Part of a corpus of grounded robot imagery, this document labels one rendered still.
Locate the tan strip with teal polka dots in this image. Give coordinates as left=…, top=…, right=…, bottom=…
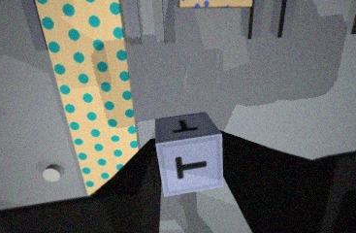
left=36, top=0, right=139, bottom=196

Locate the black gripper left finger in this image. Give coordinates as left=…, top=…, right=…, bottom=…
left=0, top=139, right=162, bottom=233

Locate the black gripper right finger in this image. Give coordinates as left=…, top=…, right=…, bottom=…
left=220, top=130, right=356, bottom=233

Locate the pale blue labelled cube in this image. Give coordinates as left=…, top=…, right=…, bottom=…
left=155, top=112, right=223, bottom=197

